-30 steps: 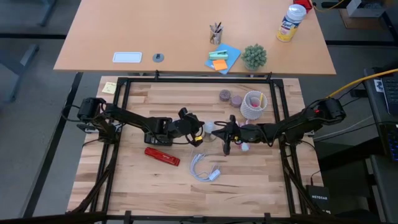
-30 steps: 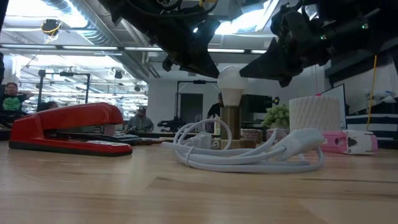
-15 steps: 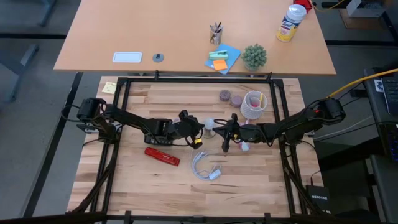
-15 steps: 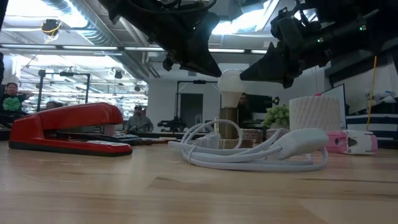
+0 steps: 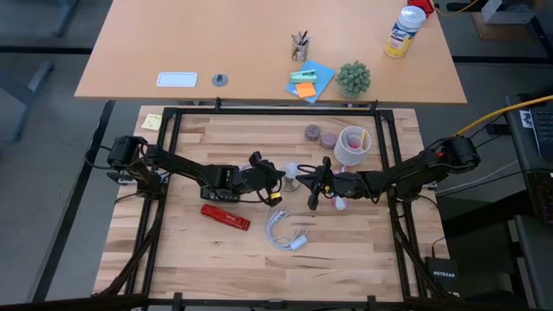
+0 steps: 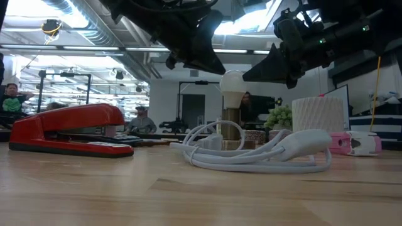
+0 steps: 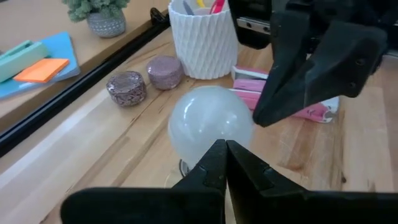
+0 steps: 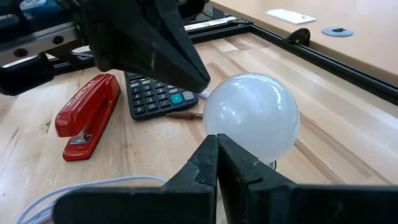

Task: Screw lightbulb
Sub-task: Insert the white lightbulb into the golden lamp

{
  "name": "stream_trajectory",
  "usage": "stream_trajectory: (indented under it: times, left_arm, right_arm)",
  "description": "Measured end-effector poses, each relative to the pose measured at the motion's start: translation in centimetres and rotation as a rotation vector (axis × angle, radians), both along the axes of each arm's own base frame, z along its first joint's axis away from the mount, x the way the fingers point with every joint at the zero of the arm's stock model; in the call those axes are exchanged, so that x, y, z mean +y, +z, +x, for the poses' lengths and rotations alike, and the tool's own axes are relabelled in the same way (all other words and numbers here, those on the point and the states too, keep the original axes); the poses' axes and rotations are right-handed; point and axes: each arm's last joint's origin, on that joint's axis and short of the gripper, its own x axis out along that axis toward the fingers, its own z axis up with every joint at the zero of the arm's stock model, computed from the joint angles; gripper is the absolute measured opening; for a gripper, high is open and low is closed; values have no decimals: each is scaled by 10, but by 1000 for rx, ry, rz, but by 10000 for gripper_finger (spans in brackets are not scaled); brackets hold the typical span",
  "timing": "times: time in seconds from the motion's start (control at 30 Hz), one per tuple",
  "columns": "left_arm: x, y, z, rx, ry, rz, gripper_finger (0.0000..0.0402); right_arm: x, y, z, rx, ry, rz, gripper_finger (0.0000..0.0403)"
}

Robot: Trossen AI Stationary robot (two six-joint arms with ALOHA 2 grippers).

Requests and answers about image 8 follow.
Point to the tan desk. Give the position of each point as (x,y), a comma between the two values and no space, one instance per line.
(311,46)

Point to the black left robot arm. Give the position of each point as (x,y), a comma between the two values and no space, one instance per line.
(192,7)

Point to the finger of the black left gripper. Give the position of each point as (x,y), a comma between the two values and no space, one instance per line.
(140,40)

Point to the white lightbulb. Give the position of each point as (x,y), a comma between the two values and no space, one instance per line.
(252,118)

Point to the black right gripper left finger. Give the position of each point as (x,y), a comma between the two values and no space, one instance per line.
(155,205)

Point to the brown pen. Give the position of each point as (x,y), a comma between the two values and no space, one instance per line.
(183,115)

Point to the black frame bracket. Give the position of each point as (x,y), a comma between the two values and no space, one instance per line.
(300,35)

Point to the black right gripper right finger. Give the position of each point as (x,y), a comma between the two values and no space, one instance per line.
(311,205)

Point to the white rectangular pad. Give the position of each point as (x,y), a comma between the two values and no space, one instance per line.
(290,16)

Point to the red stapler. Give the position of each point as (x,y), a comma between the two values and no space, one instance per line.
(87,115)

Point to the black calculator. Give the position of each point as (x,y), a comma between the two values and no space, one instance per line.
(155,99)

